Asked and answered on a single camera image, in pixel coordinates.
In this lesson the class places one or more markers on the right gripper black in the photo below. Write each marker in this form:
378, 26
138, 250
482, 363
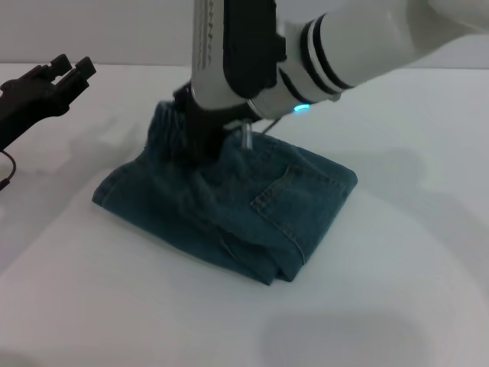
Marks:
202, 137

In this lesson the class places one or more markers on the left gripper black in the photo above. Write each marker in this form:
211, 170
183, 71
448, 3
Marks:
30, 99

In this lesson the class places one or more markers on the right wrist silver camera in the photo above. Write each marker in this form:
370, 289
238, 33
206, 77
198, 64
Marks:
244, 49

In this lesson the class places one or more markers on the blue denim shorts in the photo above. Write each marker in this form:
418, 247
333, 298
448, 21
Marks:
229, 214

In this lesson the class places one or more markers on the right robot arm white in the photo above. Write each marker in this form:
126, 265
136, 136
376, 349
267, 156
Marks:
382, 42

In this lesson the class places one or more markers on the white table cloth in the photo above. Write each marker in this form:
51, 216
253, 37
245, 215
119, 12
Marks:
114, 306

